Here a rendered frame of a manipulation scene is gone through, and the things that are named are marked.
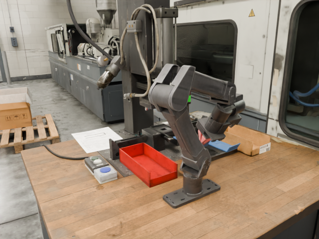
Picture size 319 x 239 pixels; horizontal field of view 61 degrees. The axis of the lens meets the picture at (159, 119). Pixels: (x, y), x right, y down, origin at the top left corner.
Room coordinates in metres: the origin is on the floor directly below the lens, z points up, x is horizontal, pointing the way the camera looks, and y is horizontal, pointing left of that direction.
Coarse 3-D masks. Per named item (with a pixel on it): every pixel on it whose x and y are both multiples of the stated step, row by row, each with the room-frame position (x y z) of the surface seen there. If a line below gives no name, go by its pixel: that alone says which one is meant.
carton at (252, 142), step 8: (232, 128) 1.29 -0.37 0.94; (240, 128) 1.25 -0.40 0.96; (232, 136) 1.14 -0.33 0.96; (240, 136) 1.25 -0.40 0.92; (248, 136) 1.21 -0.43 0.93; (256, 136) 1.17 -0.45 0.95; (264, 136) 1.13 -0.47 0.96; (232, 144) 1.14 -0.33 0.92; (240, 144) 1.10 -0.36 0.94; (248, 144) 1.07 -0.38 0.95; (256, 144) 1.16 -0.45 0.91; (264, 144) 1.13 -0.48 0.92; (248, 152) 1.06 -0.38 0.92; (256, 152) 1.07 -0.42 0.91
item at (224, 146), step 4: (216, 140) 1.18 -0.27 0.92; (208, 144) 1.15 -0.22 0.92; (212, 144) 1.14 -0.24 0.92; (216, 144) 1.14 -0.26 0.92; (220, 144) 1.14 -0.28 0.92; (224, 144) 1.14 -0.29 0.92; (228, 144) 1.13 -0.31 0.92; (236, 144) 1.07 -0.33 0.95; (220, 148) 1.09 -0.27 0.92; (224, 148) 1.09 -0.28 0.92; (228, 148) 1.05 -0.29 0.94; (232, 148) 1.07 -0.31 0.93; (236, 148) 1.09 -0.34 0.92
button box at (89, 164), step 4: (48, 148) 1.16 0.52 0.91; (52, 152) 1.12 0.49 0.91; (60, 156) 1.08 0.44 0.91; (64, 156) 1.07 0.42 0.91; (88, 156) 1.05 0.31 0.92; (92, 156) 1.02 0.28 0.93; (100, 156) 1.02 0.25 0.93; (84, 160) 1.00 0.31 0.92; (88, 160) 0.98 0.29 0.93; (92, 160) 0.98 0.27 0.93; (104, 160) 0.98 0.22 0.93; (88, 164) 0.96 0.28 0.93; (92, 164) 0.95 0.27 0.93; (96, 164) 0.95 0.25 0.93; (100, 164) 0.95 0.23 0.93; (104, 164) 0.95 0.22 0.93; (108, 164) 0.95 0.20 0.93; (88, 168) 0.96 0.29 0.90; (92, 168) 0.92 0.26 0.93; (96, 168) 0.92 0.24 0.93; (92, 172) 0.93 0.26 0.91
